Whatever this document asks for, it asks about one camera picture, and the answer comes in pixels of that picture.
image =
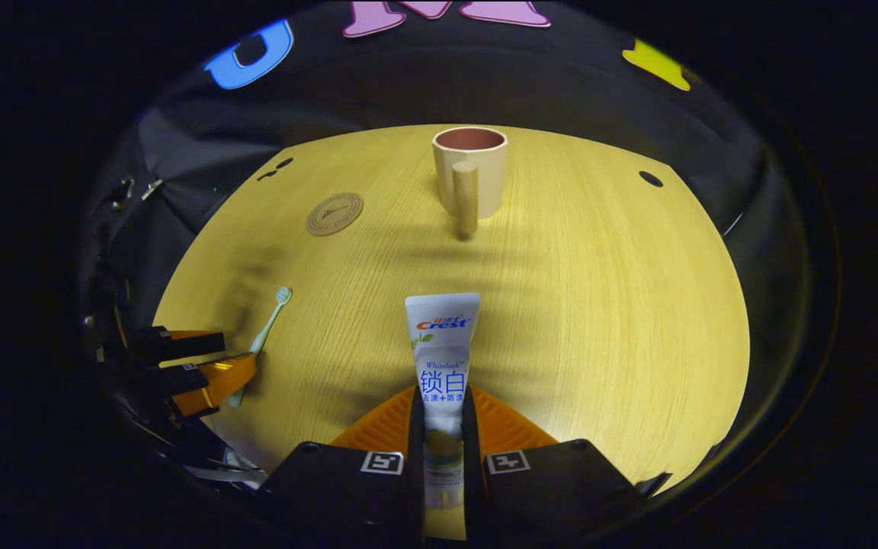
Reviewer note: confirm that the beige cup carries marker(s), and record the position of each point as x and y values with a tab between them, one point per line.
485	175

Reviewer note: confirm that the black backdrop cloth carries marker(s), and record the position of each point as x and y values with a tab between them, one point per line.
378	84

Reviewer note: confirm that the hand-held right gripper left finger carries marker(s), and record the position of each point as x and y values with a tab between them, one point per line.
414	457

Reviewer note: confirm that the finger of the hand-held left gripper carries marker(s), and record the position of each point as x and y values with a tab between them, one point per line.
214	381
180	345

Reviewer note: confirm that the white toothpaste tube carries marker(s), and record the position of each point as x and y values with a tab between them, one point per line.
443	351

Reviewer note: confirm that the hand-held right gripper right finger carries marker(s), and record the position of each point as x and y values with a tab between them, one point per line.
471	457

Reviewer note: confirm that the pale green toothbrush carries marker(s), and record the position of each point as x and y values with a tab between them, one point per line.
267	324

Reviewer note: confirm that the round brown coaster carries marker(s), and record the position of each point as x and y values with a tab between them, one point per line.
334	214

